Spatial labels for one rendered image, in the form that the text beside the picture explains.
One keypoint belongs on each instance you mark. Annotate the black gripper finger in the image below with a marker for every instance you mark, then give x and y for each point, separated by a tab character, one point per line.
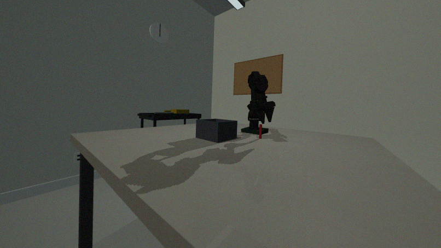
269	112
261	116

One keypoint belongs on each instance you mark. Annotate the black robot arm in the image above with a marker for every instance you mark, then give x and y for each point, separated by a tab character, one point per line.
258	84

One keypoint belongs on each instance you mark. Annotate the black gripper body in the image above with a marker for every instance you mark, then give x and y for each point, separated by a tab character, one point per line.
264	104

